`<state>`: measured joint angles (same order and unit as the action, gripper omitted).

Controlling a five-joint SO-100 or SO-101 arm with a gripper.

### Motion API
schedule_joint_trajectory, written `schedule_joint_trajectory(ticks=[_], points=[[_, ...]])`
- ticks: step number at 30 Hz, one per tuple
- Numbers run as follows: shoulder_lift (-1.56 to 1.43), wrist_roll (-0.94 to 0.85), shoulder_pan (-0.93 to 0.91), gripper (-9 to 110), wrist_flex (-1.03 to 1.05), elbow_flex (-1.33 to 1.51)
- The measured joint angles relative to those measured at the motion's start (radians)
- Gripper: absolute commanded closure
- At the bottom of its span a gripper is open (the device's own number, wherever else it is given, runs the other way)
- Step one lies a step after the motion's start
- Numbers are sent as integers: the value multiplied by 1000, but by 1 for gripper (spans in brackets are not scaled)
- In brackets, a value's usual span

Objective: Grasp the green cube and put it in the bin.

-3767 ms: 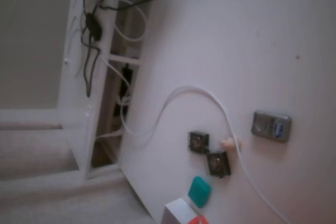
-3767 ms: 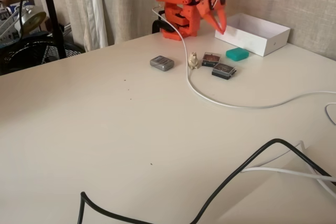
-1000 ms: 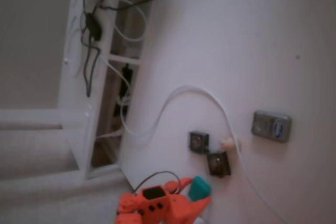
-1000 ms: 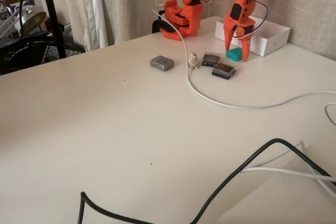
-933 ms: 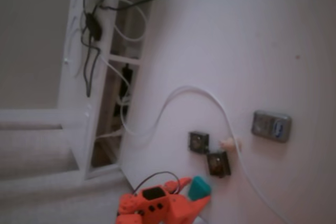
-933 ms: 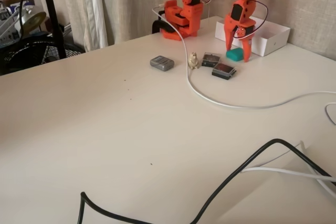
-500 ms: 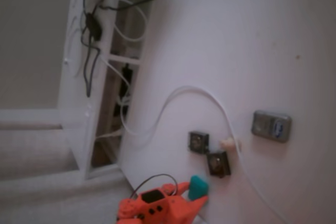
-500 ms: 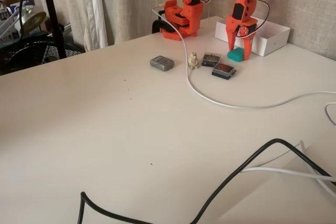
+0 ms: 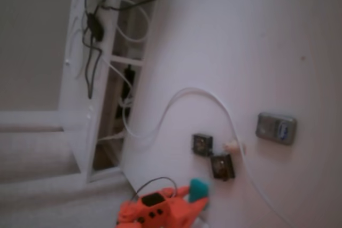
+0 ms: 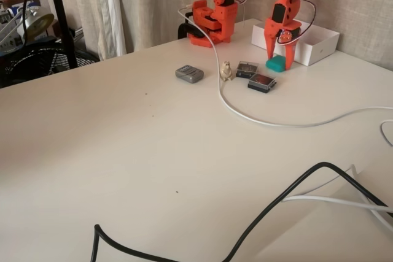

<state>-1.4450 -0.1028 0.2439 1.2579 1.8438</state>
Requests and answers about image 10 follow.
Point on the black metal pole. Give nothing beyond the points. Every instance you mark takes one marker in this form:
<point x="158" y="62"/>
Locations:
<point x="61" y="16"/>

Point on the white cardboard bin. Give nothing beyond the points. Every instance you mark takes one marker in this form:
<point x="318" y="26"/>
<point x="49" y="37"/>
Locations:
<point x="319" y="50"/>

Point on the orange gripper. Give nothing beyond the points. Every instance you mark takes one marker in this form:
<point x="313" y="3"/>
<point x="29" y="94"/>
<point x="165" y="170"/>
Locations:
<point x="272" y="29"/>

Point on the small beige animal figurine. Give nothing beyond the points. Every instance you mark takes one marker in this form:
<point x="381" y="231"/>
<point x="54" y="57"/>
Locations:
<point x="227" y="71"/>

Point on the green rounded cube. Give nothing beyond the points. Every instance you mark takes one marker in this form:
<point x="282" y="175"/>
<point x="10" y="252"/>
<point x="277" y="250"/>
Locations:
<point x="276" y="64"/>

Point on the black clear-lidded ink pad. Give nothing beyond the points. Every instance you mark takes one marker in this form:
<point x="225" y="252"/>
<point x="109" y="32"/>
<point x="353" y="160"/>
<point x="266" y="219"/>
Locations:
<point x="247" y="69"/>
<point x="262" y="82"/>

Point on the white sheer curtain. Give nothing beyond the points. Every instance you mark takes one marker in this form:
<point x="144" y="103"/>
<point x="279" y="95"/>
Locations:
<point x="110" y="13"/>

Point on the black floor fan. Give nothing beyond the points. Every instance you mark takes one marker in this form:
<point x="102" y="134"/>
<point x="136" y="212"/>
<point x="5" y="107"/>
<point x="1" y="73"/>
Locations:
<point x="46" y="59"/>

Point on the silver desk lamp head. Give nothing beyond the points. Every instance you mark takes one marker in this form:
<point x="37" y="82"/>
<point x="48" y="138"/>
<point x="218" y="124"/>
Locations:
<point x="35" y="21"/>

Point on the black table clamp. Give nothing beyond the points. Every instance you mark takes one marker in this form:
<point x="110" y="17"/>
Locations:
<point x="188" y="30"/>

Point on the grey metal tin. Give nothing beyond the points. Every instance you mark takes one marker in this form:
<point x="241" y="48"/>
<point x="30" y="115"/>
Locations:
<point x="189" y="75"/>

